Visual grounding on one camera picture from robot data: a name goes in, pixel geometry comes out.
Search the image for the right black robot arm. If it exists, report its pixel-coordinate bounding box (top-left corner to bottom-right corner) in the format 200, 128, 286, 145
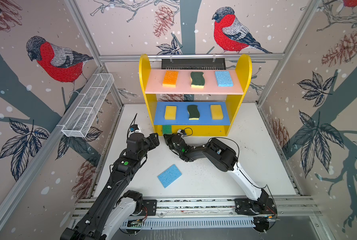
163, 133, 269, 216

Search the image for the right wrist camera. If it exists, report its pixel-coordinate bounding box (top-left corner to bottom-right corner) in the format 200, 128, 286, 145
177, 130, 187, 137

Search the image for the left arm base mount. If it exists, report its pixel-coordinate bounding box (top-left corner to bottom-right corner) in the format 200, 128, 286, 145
115, 190, 157, 217

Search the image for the dark green scrub sponge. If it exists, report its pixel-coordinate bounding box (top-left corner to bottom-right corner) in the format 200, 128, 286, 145
187, 105, 200, 121
190, 72, 205, 89

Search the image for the blue sponge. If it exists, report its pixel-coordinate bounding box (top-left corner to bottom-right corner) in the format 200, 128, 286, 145
215, 71, 234, 87
157, 165, 182, 189

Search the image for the yellow shelf with coloured boards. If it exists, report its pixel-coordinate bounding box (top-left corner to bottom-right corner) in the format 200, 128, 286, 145
139, 54, 252, 137

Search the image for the black vent grille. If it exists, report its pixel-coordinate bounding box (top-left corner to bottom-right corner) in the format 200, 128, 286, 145
161, 59, 226, 70

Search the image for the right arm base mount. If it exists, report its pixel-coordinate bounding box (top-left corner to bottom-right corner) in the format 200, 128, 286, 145
234, 190, 277, 216

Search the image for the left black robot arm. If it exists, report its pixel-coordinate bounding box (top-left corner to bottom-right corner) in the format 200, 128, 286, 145
60, 133, 159, 240

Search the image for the green topped yellow sponge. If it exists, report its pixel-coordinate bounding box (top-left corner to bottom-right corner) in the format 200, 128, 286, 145
162, 125, 172, 135

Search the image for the dark green scrub sponge front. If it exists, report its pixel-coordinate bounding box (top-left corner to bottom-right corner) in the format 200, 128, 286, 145
190, 72, 205, 89

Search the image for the blue sponge front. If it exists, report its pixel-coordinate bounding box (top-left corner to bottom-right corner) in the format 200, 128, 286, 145
157, 165, 182, 189

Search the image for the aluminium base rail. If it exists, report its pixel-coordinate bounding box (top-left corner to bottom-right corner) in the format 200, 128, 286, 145
76, 196, 322, 218

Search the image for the white wire mesh basket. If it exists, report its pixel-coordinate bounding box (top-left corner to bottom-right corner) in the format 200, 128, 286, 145
61, 73, 114, 138

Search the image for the orange topped yellow sponge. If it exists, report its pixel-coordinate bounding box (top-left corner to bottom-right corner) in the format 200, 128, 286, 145
162, 71, 179, 88

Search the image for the yellow sponge front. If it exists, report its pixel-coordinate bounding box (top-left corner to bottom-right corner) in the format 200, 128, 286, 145
211, 105, 224, 121

